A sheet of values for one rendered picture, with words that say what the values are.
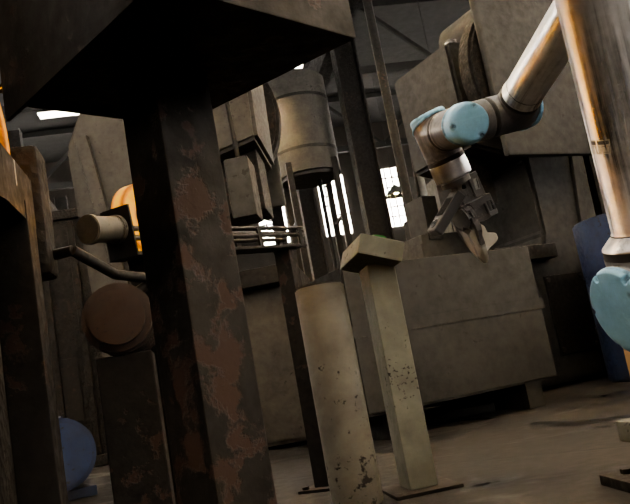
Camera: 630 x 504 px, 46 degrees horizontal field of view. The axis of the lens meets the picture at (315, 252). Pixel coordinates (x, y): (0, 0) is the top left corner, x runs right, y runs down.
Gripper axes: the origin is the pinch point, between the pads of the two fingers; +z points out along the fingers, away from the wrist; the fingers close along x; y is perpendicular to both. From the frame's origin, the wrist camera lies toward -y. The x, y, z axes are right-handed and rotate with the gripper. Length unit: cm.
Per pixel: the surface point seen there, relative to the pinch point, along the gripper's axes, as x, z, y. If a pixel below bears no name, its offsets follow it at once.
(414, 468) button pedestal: 4, 37, -36
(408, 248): 299, 43, 122
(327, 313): 8.8, -4.6, -37.8
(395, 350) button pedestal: 9.2, 11.4, -26.2
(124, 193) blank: 6, -49, -68
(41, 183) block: -14, -55, -83
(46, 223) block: -15, -48, -85
